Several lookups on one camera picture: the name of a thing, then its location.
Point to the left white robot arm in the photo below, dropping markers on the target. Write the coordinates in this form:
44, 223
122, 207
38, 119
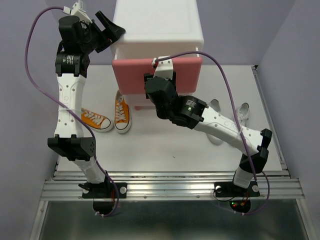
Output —
69, 140

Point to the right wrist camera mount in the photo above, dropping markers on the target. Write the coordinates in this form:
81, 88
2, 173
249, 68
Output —
163, 68

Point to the orange sneaker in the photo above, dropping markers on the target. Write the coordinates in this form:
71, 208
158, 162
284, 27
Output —
122, 117
95, 121

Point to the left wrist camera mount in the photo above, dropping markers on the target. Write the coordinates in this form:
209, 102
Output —
78, 9

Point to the white shoe cabinet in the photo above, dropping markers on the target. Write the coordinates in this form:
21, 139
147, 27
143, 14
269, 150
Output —
156, 28

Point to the right orange sneaker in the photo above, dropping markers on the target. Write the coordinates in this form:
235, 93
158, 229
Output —
122, 117

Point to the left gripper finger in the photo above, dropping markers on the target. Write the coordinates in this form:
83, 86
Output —
103, 19
114, 33

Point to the aluminium mounting rail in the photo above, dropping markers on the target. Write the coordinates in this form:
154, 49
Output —
174, 186

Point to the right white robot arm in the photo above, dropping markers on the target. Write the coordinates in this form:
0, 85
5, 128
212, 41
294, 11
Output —
195, 114

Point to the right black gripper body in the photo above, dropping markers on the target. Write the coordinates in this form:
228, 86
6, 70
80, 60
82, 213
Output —
147, 77

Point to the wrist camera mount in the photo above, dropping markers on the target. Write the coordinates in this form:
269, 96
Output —
78, 9
163, 68

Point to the left orange sneaker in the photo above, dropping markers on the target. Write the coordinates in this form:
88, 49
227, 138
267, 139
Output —
95, 121

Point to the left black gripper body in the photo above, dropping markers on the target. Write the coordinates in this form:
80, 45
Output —
95, 39

